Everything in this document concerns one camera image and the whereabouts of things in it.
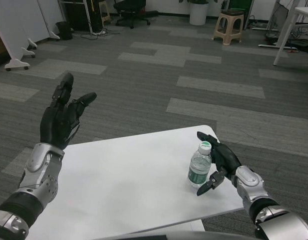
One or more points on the white power strip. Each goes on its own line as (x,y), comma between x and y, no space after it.
(98,32)

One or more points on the large white rolling partition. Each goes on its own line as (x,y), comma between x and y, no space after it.
(10,23)

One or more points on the white desk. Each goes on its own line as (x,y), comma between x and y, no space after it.
(289,25)

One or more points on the clear water bottle green label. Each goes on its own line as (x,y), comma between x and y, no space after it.
(197,170)

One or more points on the beige plastic stool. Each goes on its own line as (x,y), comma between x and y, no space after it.
(228,13)

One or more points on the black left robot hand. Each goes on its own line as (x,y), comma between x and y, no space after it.
(52,125)

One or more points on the green cabinet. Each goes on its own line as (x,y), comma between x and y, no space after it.
(239,3)

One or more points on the yellow plastic stool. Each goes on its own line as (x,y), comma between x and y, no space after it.
(105,11)

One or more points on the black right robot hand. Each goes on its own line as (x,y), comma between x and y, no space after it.
(226,160)

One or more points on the black waste bin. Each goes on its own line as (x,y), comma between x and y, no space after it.
(64,30)

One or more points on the white desk floor base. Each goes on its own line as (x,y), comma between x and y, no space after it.
(274,46)

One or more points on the narrow white rolling partition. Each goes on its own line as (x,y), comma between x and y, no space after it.
(47,13)

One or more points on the silver robot chest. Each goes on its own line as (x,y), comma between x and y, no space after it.
(181,236)

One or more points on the white cylindrical planter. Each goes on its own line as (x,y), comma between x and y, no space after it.
(198,13)

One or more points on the black bag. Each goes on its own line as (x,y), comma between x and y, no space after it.
(302,45)

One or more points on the black office chair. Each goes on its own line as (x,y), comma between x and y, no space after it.
(130,6)

